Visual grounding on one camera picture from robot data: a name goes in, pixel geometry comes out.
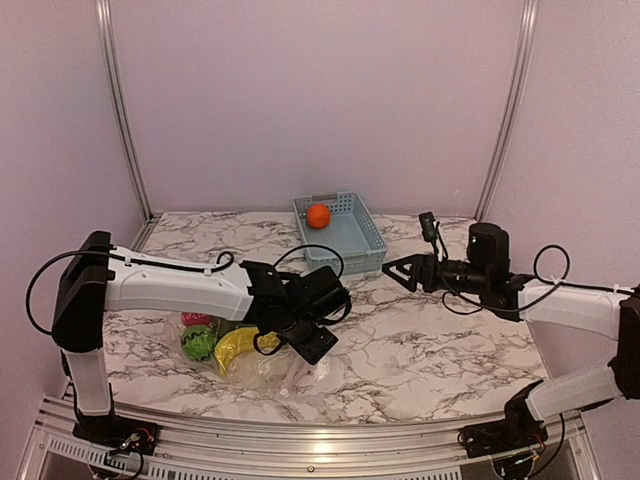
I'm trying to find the aluminium front rail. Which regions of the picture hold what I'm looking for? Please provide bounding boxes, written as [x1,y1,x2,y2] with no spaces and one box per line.
[14,399,601,480]

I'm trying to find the light blue plastic basket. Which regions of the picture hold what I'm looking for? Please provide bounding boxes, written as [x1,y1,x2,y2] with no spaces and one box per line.
[292,192,388,275]

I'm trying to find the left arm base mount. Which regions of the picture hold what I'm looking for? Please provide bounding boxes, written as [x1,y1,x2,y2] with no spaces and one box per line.
[73,413,160,455]

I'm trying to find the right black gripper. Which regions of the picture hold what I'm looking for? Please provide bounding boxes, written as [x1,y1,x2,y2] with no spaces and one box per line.
[383,253,490,295]

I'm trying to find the yellow fake bananas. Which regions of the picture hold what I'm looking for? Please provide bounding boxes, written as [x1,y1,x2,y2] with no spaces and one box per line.
[214,327,280,377]

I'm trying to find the red fake fruit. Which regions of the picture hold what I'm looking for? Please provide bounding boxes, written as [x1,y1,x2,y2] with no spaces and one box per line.
[181,312,211,327]

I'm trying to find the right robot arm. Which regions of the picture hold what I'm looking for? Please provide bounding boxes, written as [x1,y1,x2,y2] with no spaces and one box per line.
[382,214,639,448]

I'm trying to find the clear zip top bag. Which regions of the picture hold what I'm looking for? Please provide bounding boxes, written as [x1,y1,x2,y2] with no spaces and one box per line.
[159,313,318,398]

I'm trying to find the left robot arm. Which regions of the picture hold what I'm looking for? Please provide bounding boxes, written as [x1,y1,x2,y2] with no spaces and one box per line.
[52,231,351,445]

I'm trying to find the left aluminium corner post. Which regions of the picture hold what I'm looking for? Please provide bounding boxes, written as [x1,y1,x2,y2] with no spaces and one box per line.
[95,0,154,222]

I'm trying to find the orange fake fruit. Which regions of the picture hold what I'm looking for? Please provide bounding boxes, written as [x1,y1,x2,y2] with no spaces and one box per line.
[306,204,331,230]

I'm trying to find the green fake vegetable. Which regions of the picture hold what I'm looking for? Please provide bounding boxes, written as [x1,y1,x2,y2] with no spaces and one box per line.
[180,325,215,361]

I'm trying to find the right aluminium corner post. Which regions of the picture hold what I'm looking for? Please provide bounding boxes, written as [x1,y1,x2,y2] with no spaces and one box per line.
[474,0,540,221]

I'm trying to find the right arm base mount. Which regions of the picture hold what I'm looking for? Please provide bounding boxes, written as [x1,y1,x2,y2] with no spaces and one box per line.
[457,380,548,458]

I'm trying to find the aluminium corner post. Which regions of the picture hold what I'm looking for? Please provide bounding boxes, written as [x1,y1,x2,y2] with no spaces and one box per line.
[474,0,540,221]
[95,0,154,222]

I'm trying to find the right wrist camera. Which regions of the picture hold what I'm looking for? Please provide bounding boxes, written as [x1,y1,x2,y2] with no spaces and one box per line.
[418,212,439,257]

